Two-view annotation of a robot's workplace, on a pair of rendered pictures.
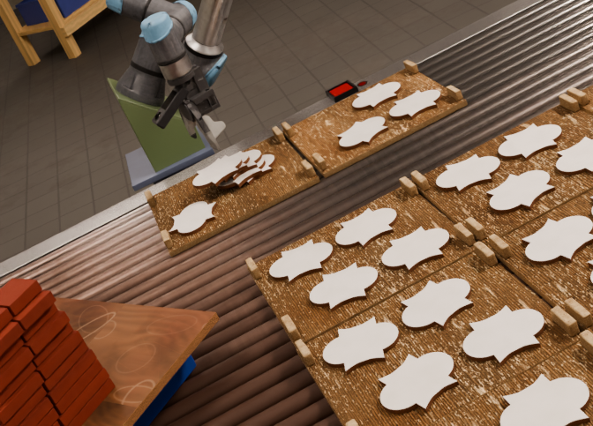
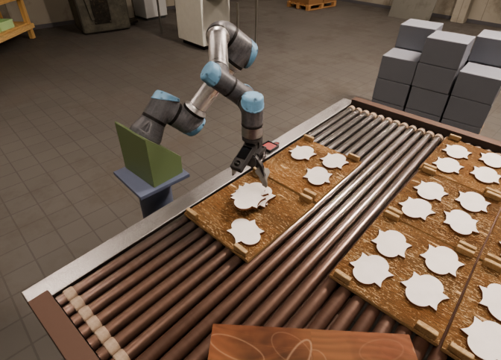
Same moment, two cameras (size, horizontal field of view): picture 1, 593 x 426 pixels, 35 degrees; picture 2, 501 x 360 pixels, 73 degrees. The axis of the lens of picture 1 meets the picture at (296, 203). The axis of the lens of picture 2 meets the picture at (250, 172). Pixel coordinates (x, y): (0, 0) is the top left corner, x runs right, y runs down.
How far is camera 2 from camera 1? 1.69 m
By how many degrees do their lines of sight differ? 36
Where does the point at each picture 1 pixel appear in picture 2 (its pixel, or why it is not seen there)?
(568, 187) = (481, 220)
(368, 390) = not seen: outside the picture
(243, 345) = not seen: hidden behind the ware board
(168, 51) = (259, 120)
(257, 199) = (284, 218)
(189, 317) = (391, 341)
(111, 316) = (309, 343)
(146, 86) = (157, 132)
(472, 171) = (420, 207)
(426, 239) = (443, 253)
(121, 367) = not seen: outside the picture
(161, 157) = (159, 178)
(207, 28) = (206, 100)
